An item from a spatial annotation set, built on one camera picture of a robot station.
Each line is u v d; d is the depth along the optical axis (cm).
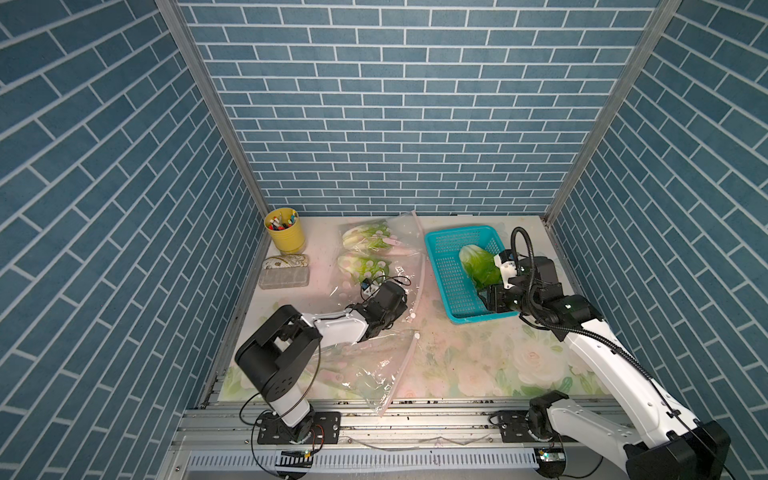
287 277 99
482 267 94
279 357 45
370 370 76
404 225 118
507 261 68
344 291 92
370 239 100
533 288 57
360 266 96
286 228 99
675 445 38
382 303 71
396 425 75
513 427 74
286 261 104
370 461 77
